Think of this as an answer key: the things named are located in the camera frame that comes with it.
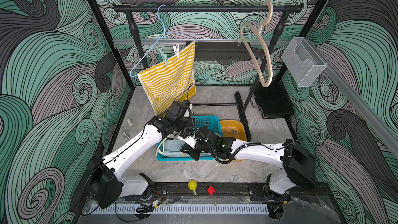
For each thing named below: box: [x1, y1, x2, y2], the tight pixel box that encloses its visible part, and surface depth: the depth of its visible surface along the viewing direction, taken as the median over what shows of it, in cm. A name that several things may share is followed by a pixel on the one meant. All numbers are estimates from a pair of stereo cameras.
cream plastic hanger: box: [155, 136, 168, 157], surface depth 76 cm
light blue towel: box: [161, 137, 191, 158], surface depth 81 cm
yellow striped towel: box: [137, 41, 197, 117], surface depth 73 cm
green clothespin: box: [159, 47, 169, 66], surface depth 66 cm
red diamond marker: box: [206, 185, 216, 196], surface depth 74 cm
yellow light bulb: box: [188, 179, 198, 196], surface depth 75 cm
